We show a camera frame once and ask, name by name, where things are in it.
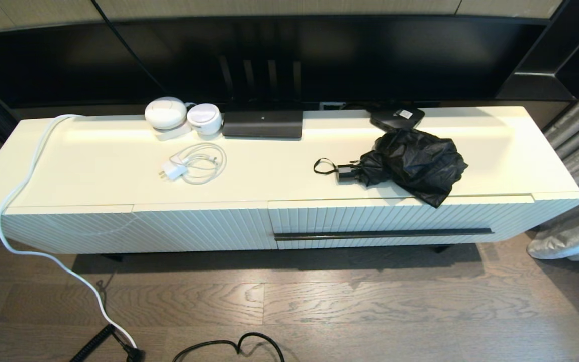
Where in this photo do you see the white fluted drawer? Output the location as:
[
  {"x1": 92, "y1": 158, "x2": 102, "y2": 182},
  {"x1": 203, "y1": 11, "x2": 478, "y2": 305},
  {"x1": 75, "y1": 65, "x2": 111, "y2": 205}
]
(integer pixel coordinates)
[{"x1": 268, "y1": 194, "x2": 536, "y2": 250}]

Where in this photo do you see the long black metal rod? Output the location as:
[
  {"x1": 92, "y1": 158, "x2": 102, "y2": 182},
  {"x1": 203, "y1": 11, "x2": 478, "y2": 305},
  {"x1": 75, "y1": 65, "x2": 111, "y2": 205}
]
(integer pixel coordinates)
[{"x1": 273, "y1": 228, "x2": 495, "y2": 241}]

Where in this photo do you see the black umbrella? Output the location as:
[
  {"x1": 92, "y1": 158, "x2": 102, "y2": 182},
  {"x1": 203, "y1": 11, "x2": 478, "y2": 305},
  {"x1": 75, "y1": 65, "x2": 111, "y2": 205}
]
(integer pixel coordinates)
[{"x1": 313, "y1": 128, "x2": 469, "y2": 209}]

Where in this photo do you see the white tv cabinet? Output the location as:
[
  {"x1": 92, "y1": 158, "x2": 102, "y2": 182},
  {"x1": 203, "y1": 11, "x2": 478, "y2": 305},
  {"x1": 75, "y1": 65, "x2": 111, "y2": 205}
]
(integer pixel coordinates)
[{"x1": 0, "y1": 105, "x2": 579, "y2": 254}]

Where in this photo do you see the black router with antennas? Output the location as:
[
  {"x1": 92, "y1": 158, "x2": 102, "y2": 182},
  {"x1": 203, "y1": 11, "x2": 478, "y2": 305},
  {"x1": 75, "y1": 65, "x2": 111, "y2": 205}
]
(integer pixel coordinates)
[{"x1": 218, "y1": 54, "x2": 304, "y2": 139}]

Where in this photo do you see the small white round device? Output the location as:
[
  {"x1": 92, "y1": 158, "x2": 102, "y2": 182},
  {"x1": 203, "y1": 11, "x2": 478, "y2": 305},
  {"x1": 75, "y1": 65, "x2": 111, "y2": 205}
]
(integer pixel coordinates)
[{"x1": 187, "y1": 103, "x2": 222, "y2": 136}]

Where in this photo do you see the black set-top box with label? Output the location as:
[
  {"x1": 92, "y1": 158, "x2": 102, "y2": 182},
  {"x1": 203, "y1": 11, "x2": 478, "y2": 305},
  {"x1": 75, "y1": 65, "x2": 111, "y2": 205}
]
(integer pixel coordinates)
[{"x1": 370, "y1": 104, "x2": 426, "y2": 132}]

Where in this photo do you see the large white dome device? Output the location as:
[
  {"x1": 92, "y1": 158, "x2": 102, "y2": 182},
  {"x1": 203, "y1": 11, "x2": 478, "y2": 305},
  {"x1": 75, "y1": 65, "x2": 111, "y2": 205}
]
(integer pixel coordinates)
[{"x1": 144, "y1": 96, "x2": 192, "y2": 142}]

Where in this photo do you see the black television screen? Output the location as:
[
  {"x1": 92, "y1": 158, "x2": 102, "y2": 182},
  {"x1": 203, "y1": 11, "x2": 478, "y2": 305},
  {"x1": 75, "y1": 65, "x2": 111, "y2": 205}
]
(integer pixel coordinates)
[{"x1": 0, "y1": 14, "x2": 556, "y2": 109}]

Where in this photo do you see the black shelf unit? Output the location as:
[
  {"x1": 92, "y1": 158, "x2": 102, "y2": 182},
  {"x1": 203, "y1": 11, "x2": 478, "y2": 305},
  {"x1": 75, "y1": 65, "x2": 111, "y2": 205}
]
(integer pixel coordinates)
[{"x1": 496, "y1": 0, "x2": 579, "y2": 101}]

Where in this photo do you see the white charger with coiled cable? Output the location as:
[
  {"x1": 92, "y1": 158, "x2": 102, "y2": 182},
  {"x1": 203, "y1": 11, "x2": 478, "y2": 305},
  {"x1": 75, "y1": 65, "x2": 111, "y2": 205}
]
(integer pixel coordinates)
[{"x1": 158, "y1": 142, "x2": 227, "y2": 185}]

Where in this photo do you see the thin black floor cable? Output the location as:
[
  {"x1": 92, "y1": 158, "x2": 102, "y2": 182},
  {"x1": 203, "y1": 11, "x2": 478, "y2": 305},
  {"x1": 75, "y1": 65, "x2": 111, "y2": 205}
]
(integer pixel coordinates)
[{"x1": 171, "y1": 332, "x2": 286, "y2": 362}]

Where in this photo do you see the black coiled cable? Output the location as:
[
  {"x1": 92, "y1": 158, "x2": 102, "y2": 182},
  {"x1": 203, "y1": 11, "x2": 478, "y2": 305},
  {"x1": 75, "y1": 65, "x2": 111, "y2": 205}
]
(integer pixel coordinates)
[{"x1": 71, "y1": 323, "x2": 144, "y2": 362}]

